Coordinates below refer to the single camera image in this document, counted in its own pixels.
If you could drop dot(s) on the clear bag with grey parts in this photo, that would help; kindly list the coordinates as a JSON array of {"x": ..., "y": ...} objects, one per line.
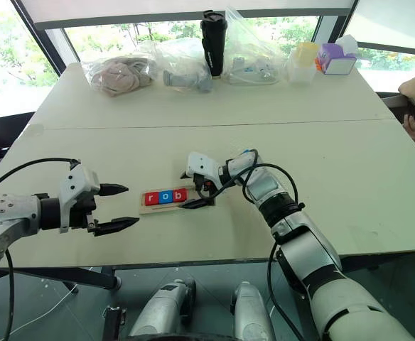
[{"x": 186, "y": 64}]

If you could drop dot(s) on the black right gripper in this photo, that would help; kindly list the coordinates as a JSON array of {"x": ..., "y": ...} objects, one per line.
[{"x": 207, "y": 184}]

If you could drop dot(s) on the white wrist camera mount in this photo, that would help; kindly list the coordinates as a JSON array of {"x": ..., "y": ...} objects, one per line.
[
  {"x": 79, "y": 179},
  {"x": 202, "y": 165}
]

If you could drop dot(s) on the clear bag with white parts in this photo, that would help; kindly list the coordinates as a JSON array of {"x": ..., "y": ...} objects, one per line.
[{"x": 250, "y": 60}]

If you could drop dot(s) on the dark phone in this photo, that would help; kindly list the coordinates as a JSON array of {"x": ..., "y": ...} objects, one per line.
[{"x": 408, "y": 108}]

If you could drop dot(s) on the black chair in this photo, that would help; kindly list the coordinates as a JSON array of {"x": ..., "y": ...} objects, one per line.
[{"x": 1, "y": 138}]

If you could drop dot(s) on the purple tissue box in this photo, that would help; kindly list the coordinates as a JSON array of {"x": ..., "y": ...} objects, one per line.
[{"x": 337, "y": 60}]

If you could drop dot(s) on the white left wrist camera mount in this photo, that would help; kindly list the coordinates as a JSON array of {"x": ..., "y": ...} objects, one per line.
[{"x": 79, "y": 179}]

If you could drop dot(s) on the red letter b block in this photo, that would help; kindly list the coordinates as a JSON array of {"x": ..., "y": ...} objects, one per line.
[{"x": 179, "y": 195}]

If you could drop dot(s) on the black metal bracket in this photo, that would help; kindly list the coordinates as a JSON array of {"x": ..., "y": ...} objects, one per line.
[{"x": 113, "y": 323}]

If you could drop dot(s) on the wooden letter tray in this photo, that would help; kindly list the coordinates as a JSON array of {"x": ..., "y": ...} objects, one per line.
[{"x": 157, "y": 209}]

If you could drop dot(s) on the silver robot leg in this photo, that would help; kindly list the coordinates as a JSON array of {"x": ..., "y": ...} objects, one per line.
[
  {"x": 252, "y": 312},
  {"x": 165, "y": 309}
]

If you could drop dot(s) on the red letter r block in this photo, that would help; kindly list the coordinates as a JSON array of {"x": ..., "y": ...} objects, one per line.
[{"x": 151, "y": 199}]

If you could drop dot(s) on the black table leg frame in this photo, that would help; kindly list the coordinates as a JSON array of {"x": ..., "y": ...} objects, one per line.
[{"x": 69, "y": 275}]

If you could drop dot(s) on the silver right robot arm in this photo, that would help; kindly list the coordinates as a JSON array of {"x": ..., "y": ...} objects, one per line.
[{"x": 310, "y": 245}]

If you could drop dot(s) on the yellow plastic cup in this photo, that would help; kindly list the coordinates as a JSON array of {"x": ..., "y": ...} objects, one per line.
[{"x": 308, "y": 53}]

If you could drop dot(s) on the black travel tumbler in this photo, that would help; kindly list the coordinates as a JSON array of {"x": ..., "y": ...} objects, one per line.
[{"x": 213, "y": 42}]

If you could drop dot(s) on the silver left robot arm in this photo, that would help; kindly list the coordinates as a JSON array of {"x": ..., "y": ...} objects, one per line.
[{"x": 5, "y": 213}]

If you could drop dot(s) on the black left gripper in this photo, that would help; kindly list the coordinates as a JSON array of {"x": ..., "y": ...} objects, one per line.
[{"x": 83, "y": 209}]

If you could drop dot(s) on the bagged pink plush toy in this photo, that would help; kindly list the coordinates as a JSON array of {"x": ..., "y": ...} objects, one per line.
[{"x": 122, "y": 76}]

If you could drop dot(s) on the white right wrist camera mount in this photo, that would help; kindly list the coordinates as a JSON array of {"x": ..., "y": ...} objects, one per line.
[{"x": 202, "y": 165}]

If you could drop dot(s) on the blue letter o block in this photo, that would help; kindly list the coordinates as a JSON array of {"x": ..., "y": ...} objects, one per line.
[{"x": 165, "y": 197}]

